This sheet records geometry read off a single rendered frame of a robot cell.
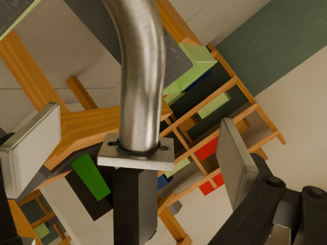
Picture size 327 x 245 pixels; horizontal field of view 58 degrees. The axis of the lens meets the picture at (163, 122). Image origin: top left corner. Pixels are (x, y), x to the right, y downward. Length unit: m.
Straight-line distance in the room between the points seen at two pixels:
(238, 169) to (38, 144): 0.12
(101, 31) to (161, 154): 0.10
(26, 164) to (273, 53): 5.87
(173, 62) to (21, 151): 0.13
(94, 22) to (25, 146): 0.11
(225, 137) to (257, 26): 5.87
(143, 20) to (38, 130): 0.09
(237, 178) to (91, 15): 0.16
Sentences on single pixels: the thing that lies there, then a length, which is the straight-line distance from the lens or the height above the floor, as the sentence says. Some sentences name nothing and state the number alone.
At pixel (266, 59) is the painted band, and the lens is 5.97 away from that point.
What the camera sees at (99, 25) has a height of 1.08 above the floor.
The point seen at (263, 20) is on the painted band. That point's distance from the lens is 6.07.
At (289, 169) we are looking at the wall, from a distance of 6.18.
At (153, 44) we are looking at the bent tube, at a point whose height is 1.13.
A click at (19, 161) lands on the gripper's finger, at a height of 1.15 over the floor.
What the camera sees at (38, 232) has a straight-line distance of 6.30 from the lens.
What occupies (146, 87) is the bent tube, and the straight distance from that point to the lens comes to 0.19.
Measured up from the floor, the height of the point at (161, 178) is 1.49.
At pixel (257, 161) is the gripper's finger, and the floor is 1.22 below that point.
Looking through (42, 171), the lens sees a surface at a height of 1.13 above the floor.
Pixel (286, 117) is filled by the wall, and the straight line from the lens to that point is 6.00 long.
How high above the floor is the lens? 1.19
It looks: 6 degrees down
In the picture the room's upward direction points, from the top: 144 degrees clockwise
